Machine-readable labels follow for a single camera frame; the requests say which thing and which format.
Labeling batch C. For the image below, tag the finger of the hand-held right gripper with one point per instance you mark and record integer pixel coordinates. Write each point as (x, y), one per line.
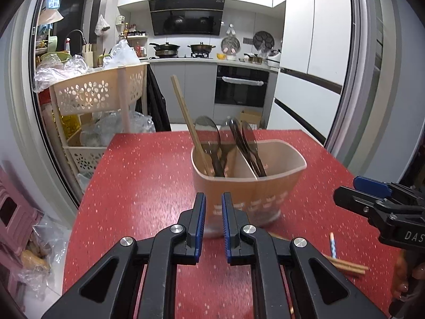
(372, 185)
(355, 201)

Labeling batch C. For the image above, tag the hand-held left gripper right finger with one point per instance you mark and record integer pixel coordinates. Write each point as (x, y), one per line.
(227, 229)

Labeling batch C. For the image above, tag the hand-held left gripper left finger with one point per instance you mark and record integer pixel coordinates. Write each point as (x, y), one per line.
(200, 226)

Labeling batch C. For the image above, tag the blue patterned chopstick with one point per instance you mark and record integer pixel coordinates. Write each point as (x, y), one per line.
(333, 246)

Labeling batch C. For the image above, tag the beige plastic utensil holder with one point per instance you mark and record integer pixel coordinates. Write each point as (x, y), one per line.
(265, 186)

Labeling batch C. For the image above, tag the wooden chopstick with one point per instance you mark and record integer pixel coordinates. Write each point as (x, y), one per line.
(348, 269)
(182, 106)
(352, 264)

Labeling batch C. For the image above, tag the person's right hand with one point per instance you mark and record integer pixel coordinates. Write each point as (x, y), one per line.
(401, 272)

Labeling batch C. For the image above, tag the grey sliding door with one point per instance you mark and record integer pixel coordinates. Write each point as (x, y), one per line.
(362, 73)

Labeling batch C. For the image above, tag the cardboard box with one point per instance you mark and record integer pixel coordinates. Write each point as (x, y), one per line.
(250, 118)

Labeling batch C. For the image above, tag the black hanging jacket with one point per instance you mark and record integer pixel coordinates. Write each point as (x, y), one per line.
(157, 106)

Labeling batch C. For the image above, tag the clear plastic bag on shelf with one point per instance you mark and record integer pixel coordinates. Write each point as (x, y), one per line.
(113, 128)

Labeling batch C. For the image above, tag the black built-in oven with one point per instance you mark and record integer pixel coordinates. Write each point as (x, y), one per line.
(240, 96)

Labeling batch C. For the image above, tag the grey lower cabinet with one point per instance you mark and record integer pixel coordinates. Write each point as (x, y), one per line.
(186, 89)

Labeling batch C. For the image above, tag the white refrigerator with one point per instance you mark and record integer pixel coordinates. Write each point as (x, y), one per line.
(312, 40)

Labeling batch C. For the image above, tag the yellow cooking oil bottle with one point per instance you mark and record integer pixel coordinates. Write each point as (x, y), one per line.
(70, 128)

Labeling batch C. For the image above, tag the clear bag of potatoes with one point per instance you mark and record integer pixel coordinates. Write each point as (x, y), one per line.
(40, 259)

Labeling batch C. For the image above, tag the white kitchen countertop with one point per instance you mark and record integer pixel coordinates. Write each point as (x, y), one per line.
(206, 60)

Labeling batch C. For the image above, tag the gas stove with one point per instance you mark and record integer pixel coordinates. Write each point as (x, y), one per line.
(199, 55)

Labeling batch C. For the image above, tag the yellow bowl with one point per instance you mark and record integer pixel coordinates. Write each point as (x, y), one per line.
(221, 56)

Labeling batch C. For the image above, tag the steel saucepan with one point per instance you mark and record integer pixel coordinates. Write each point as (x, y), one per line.
(255, 59)

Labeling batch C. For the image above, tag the beige perforated storage cart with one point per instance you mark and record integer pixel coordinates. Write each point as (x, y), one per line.
(86, 93)

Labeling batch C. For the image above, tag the dark pot with lid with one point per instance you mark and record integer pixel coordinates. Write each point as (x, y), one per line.
(200, 47)

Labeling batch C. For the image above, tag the black wok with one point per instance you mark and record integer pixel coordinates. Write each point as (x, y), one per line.
(165, 48)

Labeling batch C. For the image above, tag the black round multi-well pan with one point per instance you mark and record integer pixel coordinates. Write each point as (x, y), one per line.
(263, 40)

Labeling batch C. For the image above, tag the round perforated steamer tray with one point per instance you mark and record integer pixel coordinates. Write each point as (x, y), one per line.
(230, 45)

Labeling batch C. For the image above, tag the pink plastic stool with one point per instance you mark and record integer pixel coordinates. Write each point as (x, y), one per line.
(13, 212)

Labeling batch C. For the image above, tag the white plastic bag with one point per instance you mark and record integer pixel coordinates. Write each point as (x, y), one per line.
(123, 55)

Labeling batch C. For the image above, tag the white spice rack with bottles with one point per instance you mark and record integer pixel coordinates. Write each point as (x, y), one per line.
(137, 45)

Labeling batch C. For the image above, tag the beige knife block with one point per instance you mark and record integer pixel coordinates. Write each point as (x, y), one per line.
(89, 56)

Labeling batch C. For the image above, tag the black range hood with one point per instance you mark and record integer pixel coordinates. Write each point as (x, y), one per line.
(186, 16)

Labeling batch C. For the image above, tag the clear crumpled plastic bag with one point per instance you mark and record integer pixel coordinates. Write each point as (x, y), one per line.
(56, 73)

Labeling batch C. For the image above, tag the green bowl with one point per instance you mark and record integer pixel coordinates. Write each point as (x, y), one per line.
(56, 56)

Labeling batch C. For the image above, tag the hanging plastic bag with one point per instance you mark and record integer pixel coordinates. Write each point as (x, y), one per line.
(102, 25)

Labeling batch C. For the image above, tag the white spray bottle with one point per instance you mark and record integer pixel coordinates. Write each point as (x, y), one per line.
(68, 45)

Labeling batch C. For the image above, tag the black kitchen faucet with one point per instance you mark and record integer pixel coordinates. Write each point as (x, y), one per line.
(78, 33)

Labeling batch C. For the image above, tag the dark window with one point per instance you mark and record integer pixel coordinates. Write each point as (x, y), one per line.
(79, 3)

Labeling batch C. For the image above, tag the wall socket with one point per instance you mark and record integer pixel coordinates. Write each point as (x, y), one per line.
(247, 41)

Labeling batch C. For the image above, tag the white wall hook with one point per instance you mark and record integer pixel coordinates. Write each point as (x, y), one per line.
(231, 30)

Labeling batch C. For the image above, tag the grey door frame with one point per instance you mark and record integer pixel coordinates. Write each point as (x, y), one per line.
(26, 106)

